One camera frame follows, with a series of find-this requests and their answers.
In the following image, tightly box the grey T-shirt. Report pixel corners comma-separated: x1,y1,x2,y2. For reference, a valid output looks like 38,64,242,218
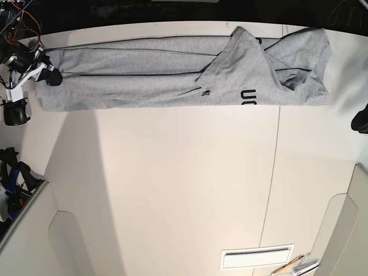
36,27,331,111

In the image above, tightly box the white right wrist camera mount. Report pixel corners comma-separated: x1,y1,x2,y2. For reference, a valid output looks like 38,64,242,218
6,86,24,102

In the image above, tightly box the white rectangular slot plate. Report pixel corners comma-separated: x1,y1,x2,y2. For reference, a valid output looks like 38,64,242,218
220,244,294,270

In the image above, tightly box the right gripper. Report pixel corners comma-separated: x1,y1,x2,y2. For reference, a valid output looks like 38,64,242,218
8,47,63,86

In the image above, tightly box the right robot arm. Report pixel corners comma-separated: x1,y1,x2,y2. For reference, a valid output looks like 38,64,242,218
1,1,63,86

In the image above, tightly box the wooden pencil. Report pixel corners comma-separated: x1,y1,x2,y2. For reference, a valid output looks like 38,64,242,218
271,255,304,275

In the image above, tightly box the black and blue tools pile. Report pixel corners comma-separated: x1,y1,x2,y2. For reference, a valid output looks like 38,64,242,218
1,147,44,222

